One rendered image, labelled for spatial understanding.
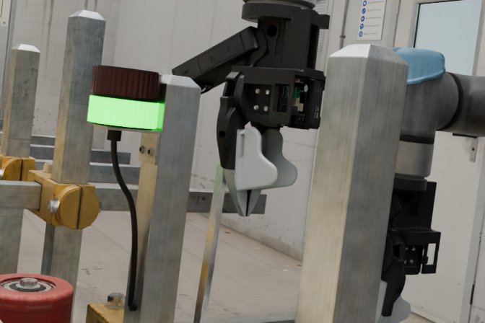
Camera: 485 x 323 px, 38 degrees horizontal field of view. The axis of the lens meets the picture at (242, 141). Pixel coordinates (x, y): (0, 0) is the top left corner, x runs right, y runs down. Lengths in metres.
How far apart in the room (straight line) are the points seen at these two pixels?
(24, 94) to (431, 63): 0.59
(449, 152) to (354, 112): 3.72
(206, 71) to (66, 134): 0.21
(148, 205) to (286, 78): 0.17
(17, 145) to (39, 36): 8.34
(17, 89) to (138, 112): 0.51
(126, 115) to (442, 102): 0.41
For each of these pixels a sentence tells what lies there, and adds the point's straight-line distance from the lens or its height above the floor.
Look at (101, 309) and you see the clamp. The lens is 0.73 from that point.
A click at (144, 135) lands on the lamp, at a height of 1.05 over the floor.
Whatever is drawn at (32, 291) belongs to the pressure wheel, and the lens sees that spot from 0.66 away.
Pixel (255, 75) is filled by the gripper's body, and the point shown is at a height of 1.12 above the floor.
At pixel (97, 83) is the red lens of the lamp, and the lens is 0.61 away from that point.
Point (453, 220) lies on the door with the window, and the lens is 4.08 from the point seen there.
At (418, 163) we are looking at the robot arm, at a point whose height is 1.05.
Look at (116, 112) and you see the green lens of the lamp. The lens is 0.59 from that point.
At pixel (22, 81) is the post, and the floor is 1.08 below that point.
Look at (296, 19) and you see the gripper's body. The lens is 0.68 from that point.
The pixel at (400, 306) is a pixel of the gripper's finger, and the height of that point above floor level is 0.87.
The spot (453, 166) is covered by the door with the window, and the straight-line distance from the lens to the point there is 4.10.
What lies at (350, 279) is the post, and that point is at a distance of 0.43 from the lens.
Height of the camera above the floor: 1.09
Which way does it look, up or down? 3 degrees down
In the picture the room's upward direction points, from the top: 7 degrees clockwise
